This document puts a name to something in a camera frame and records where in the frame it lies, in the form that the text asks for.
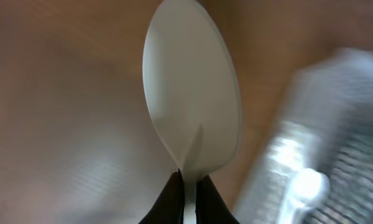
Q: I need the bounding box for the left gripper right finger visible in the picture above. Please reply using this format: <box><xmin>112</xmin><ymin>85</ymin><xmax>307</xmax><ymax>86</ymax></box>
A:
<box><xmin>196</xmin><ymin>175</ymin><xmax>239</xmax><ymax>224</ymax></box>

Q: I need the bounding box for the clear plastic basket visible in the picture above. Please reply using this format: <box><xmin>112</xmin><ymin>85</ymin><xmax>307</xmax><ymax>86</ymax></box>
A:
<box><xmin>235</xmin><ymin>48</ymin><xmax>373</xmax><ymax>223</ymax></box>

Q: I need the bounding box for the white plastic spoon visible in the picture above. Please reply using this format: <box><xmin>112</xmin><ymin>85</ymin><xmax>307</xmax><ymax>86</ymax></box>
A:
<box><xmin>142</xmin><ymin>0</ymin><xmax>242</xmax><ymax>223</ymax></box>
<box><xmin>277</xmin><ymin>168</ymin><xmax>330</xmax><ymax>224</ymax></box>

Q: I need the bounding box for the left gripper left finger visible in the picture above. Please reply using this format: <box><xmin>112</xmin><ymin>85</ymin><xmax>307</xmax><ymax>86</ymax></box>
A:
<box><xmin>139</xmin><ymin>170</ymin><xmax>185</xmax><ymax>224</ymax></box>

